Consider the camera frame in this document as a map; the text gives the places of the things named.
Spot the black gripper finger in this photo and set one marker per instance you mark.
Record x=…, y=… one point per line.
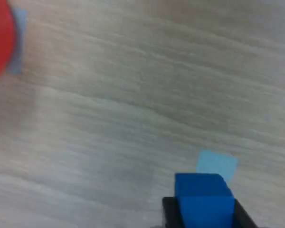
x=171, y=213
x=244, y=217

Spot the red plastic cup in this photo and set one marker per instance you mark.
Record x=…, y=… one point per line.
x=0, y=35

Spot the small blue cube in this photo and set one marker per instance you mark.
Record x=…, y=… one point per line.
x=204, y=202

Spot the small tape patch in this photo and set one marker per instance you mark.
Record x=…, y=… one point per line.
x=213, y=164
x=19, y=35

